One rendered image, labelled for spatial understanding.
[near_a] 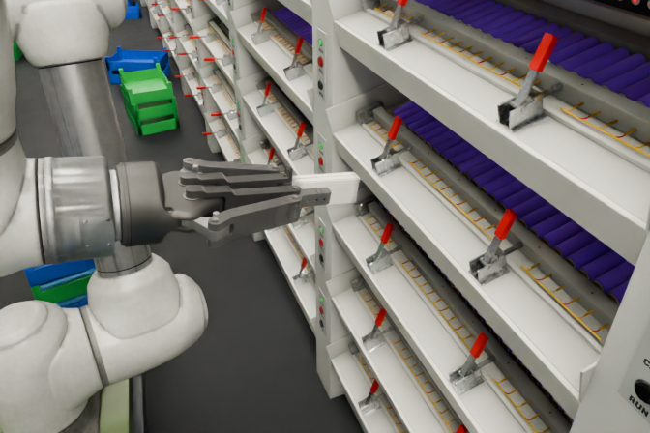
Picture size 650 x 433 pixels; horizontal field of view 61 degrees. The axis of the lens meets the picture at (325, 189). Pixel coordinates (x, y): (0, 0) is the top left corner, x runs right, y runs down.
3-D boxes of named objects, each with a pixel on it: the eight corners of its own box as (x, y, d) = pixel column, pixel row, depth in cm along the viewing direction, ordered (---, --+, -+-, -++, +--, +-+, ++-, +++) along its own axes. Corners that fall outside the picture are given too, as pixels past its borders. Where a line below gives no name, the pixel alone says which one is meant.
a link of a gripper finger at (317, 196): (280, 189, 54) (290, 205, 51) (327, 186, 56) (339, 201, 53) (279, 203, 54) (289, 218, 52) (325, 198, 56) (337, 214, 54)
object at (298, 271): (320, 341, 141) (306, 307, 133) (255, 216, 189) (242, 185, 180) (389, 306, 144) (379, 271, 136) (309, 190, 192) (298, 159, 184)
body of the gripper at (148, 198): (112, 216, 54) (207, 208, 57) (121, 268, 47) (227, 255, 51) (109, 146, 50) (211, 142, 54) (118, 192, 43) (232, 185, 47)
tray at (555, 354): (578, 426, 54) (582, 373, 48) (338, 153, 102) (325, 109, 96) (736, 333, 57) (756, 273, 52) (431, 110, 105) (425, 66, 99)
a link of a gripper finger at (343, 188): (295, 179, 55) (297, 182, 54) (357, 174, 57) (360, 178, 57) (291, 204, 56) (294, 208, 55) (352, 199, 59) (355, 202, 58)
